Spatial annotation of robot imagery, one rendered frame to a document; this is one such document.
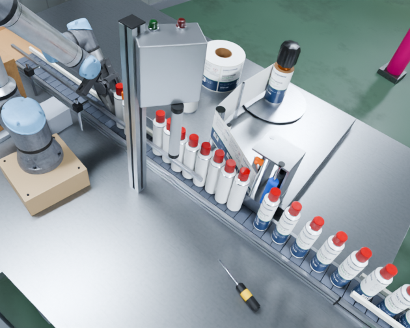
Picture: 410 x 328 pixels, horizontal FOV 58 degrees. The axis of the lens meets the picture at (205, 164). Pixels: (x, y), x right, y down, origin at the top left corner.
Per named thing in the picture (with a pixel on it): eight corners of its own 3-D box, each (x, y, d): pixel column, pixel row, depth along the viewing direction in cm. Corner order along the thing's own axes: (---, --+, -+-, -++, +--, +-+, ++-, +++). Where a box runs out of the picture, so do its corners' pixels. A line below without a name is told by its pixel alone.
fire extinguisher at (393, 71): (380, 82, 344) (418, 18, 295) (373, 64, 362) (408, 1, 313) (408, 86, 345) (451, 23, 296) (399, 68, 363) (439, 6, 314)
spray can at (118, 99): (132, 124, 151) (130, 84, 135) (123, 131, 148) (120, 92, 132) (122, 118, 152) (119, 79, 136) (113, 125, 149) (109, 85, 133)
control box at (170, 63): (200, 101, 104) (208, 42, 89) (139, 109, 99) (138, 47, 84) (190, 79, 110) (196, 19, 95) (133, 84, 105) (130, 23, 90)
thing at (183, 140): (187, 167, 140) (192, 129, 124) (177, 175, 137) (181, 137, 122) (176, 159, 142) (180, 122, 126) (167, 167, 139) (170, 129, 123)
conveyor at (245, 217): (347, 282, 123) (352, 277, 120) (336, 301, 118) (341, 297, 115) (34, 60, 175) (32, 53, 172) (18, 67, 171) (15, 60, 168)
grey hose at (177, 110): (181, 154, 118) (187, 105, 102) (174, 161, 116) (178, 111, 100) (173, 148, 119) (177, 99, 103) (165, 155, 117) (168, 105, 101)
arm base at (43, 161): (72, 158, 131) (66, 138, 124) (33, 181, 124) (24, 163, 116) (48, 136, 137) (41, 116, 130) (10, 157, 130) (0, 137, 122)
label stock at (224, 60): (200, 62, 183) (204, 36, 172) (240, 69, 183) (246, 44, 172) (195, 88, 170) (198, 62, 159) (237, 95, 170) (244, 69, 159)
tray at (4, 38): (47, 52, 182) (45, 45, 179) (-1, 75, 167) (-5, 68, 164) (10, 27, 191) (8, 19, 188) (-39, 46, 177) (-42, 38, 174)
